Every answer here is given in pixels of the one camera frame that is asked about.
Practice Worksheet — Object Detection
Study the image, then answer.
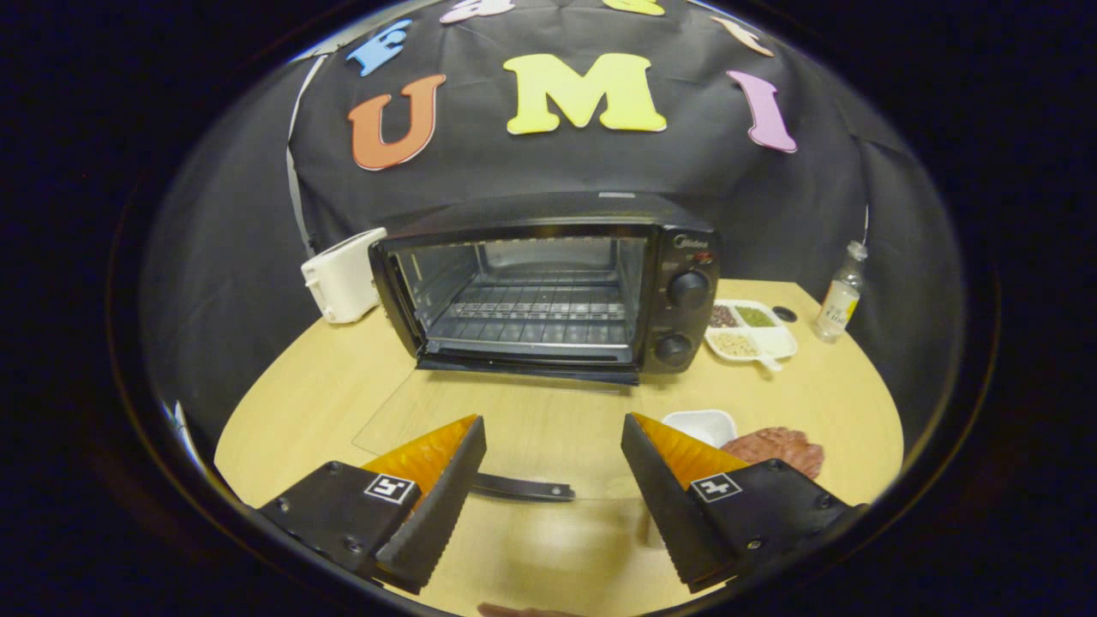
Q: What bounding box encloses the clear glass bottle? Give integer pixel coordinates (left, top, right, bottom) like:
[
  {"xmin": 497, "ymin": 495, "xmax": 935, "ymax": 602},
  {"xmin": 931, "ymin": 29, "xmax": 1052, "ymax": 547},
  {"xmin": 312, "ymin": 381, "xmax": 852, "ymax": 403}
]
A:
[{"xmin": 814, "ymin": 241, "xmax": 868, "ymax": 344}]

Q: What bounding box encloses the reddish brown meat patty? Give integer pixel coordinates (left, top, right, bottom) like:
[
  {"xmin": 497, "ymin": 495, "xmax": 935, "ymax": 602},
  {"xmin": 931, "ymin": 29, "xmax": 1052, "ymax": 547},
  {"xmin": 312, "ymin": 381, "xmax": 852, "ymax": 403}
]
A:
[{"xmin": 720, "ymin": 427, "xmax": 825, "ymax": 481}]

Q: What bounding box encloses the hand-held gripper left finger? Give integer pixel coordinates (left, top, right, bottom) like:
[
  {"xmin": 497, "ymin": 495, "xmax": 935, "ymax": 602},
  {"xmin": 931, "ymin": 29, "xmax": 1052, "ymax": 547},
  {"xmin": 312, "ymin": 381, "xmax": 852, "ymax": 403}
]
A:
[{"xmin": 257, "ymin": 415, "xmax": 488, "ymax": 595}]

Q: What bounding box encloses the white bread toaster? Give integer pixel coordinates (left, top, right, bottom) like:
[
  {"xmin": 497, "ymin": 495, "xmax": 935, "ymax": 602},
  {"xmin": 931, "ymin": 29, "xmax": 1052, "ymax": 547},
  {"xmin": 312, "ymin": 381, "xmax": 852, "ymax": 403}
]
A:
[{"xmin": 301, "ymin": 227, "xmax": 388, "ymax": 325}]

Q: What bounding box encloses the black toaster oven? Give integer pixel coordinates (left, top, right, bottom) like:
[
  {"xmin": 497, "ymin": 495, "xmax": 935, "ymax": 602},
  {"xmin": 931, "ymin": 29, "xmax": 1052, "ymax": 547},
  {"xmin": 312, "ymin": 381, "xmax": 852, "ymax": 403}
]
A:
[{"xmin": 353, "ymin": 190, "xmax": 721, "ymax": 504}]

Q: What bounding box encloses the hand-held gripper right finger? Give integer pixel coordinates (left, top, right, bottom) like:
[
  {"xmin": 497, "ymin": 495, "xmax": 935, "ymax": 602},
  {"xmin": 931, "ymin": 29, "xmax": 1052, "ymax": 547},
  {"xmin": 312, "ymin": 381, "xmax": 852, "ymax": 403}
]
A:
[{"xmin": 620, "ymin": 412, "xmax": 868, "ymax": 594}]

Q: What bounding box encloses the small white rectangular tray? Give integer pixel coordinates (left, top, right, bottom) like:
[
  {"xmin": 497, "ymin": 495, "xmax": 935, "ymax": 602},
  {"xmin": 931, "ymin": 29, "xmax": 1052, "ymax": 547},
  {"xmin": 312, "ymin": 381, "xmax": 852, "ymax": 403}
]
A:
[{"xmin": 662, "ymin": 410, "xmax": 738, "ymax": 449}]

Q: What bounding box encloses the white divided dish with beans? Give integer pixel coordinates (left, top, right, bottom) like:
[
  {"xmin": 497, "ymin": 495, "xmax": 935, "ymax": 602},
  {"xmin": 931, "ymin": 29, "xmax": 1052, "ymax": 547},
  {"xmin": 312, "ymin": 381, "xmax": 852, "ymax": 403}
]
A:
[{"xmin": 704, "ymin": 298, "xmax": 800, "ymax": 372}]

